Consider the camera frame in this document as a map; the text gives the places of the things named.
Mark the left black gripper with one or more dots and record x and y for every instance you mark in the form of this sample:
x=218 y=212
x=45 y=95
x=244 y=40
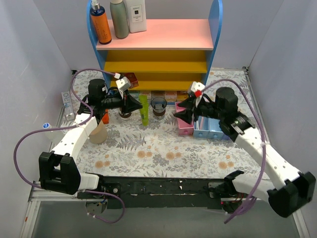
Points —
x=125 y=103

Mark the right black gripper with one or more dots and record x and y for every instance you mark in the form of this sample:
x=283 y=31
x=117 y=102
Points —
x=194 y=109

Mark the clear cup brown base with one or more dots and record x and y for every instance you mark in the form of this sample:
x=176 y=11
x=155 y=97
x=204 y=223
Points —
x=125 y=116

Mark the clear textured glass tray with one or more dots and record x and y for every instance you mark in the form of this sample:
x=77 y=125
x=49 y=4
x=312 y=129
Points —
x=165 y=122

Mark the dark blue cup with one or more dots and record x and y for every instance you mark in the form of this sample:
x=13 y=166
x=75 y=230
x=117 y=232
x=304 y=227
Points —
x=159 y=107

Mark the green toothpaste tube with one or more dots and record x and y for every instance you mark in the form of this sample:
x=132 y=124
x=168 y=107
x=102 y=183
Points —
x=144 y=110

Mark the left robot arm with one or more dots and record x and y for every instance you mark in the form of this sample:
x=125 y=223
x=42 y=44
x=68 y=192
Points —
x=58 y=170

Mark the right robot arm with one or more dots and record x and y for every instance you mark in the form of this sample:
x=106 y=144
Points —
x=280 y=184

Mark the pink drawer box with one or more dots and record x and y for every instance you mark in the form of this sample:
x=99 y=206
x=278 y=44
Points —
x=183 y=127

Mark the yellow soap box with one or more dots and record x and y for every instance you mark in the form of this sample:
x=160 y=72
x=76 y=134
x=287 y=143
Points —
x=181 y=96

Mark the light blue drawer box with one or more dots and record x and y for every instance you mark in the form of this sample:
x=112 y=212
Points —
x=201 y=127

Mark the orange razor package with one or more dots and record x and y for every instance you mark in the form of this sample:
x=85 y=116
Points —
x=105 y=118

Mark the orange red soap box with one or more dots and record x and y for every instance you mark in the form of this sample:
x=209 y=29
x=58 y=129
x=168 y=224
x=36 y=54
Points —
x=170 y=96

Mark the red small box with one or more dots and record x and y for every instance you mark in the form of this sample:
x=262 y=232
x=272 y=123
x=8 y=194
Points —
x=132 y=78

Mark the purple blue drawer box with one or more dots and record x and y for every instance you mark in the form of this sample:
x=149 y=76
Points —
x=227 y=137

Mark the blue wooden shelf unit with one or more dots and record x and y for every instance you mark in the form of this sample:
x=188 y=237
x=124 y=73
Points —
x=168 y=56

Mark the orange spray bottle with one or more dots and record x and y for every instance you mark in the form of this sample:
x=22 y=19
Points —
x=100 y=22

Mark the grey green bottle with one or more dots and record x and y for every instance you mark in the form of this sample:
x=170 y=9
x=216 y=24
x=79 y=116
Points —
x=119 y=18

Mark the white labelled bottle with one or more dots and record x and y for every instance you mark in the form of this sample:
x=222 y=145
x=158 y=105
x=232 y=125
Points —
x=136 y=13

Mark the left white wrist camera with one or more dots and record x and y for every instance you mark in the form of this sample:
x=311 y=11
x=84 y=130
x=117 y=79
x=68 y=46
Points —
x=122 y=84

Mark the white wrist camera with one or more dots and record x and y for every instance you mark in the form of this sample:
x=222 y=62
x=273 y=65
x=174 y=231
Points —
x=122 y=84
x=197 y=88

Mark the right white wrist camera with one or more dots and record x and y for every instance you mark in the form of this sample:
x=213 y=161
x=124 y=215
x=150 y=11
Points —
x=197 y=88

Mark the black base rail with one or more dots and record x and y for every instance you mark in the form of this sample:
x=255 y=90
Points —
x=150 y=192

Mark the aluminium frame rail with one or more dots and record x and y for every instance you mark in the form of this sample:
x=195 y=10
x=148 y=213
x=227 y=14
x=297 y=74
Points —
x=48 y=214

